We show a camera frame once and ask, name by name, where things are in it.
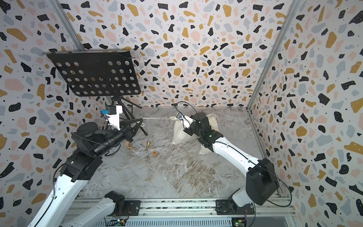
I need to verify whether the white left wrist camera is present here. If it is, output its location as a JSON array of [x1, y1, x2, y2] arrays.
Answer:
[[101, 105, 123, 131]]

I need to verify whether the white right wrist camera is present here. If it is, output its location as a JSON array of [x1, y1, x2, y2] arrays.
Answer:
[[176, 113, 194, 128]]

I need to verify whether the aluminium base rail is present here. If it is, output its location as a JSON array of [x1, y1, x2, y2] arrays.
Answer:
[[93, 197, 300, 227]]

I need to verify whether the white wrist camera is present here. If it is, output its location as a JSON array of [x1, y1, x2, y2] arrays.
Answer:
[[176, 113, 194, 128], [101, 105, 123, 131]]

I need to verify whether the black music stand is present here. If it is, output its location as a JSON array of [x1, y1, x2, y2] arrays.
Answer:
[[46, 51, 141, 120]]

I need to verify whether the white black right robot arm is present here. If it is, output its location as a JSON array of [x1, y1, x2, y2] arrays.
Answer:
[[177, 112, 292, 208]]

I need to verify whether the gold chess piece upright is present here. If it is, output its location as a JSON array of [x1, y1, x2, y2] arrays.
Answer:
[[145, 141, 151, 151]]

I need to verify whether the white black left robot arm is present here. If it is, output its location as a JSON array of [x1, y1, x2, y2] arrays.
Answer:
[[29, 118, 143, 227]]

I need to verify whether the cream drawstring soil bag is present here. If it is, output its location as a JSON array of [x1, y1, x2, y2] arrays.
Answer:
[[172, 117, 197, 145]]

